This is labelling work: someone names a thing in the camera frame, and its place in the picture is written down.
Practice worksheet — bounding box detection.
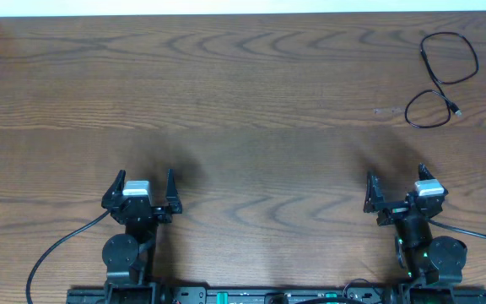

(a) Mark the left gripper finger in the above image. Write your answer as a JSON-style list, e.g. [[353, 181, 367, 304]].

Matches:
[[165, 169, 181, 208], [101, 170, 126, 204]]

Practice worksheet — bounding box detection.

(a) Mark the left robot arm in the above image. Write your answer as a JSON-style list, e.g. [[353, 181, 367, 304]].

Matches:
[[101, 169, 183, 303]]

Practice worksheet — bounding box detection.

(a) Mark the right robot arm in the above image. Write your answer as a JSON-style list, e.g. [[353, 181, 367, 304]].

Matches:
[[363, 164, 467, 303]]

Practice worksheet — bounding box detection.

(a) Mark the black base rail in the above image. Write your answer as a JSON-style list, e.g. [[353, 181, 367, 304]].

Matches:
[[65, 284, 486, 304]]

